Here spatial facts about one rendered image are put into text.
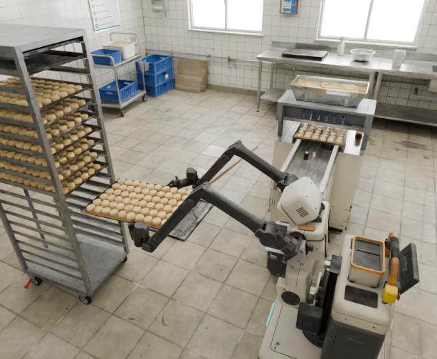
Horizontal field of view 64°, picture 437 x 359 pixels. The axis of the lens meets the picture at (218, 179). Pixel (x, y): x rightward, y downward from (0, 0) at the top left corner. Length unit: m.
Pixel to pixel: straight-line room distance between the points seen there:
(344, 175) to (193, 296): 1.54
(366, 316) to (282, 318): 0.69
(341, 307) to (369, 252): 0.32
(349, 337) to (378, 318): 0.21
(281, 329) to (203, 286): 0.80
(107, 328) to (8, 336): 0.66
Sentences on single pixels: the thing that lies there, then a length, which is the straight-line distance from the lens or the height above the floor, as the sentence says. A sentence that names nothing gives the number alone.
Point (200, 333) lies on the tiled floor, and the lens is 2.60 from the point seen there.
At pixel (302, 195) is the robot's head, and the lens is 1.64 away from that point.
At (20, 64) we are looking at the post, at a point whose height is 1.74.
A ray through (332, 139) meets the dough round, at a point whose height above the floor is 0.92.
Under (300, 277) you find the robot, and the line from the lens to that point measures 1.94.
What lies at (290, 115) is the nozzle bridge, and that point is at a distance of 3.00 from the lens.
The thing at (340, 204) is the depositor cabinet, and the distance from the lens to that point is 3.20.
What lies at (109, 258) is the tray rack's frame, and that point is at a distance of 2.98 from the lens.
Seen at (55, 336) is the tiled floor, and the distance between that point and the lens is 2.82.
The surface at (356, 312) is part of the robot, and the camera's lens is 1.80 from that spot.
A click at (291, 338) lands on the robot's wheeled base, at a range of 2.28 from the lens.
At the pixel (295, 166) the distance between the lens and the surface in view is 2.67.
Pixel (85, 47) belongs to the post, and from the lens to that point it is 2.26.
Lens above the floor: 2.16
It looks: 32 degrees down
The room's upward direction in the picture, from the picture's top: 1 degrees counter-clockwise
